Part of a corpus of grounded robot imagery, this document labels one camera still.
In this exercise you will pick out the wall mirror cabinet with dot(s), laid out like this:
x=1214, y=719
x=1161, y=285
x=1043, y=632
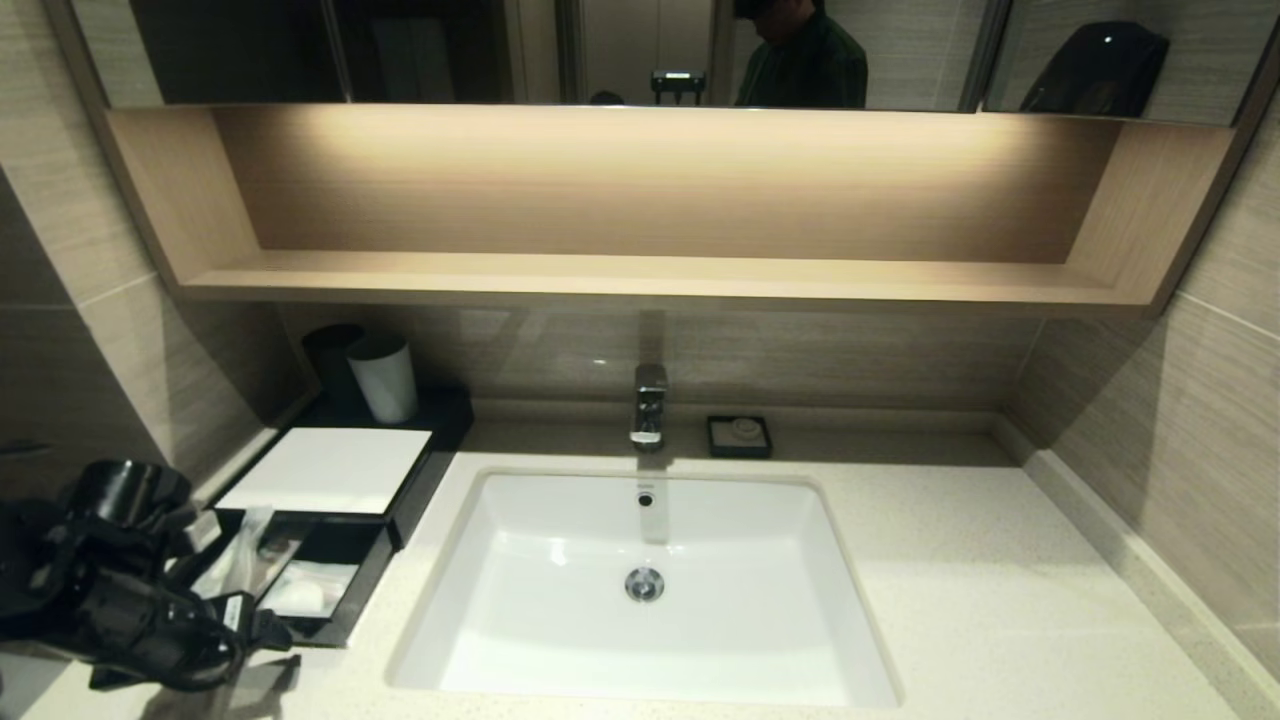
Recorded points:
x=920, y=50

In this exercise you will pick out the light wooden wall shelf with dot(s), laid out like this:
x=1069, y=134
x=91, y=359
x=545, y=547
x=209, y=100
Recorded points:
x=650, y=278

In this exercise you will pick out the black pull-out drawer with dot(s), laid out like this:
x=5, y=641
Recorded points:
x=350, y=545

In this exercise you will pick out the black wall hair dryer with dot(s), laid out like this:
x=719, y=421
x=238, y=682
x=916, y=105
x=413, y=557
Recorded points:
x=1097, y=73

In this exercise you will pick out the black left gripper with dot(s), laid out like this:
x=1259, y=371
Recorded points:
x=130, y=610

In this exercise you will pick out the white cup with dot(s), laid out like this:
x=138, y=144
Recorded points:
x=386, y=383

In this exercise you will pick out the white packaged amenity items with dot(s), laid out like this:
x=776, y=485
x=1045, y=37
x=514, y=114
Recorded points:
x=282, y=555

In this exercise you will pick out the white sink basin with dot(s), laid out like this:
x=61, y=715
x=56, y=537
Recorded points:
x=750, y=610

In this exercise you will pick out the chrome sink drain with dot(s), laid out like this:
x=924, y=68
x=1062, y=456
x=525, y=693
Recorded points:
x=645, y=584

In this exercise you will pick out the round beige soap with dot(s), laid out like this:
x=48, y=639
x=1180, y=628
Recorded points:
x=745, y=430

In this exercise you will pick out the black amenity drawer box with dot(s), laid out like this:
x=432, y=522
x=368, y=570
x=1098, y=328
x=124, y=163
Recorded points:
x=447, y=418

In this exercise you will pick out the black soap dish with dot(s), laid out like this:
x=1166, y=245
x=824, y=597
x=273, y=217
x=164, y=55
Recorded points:
x=714, y=449

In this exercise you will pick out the black cup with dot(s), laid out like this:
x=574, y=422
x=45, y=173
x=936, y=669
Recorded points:
x=326, y=368

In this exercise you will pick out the chrome faucet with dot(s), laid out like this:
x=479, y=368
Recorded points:
x=648, y=400

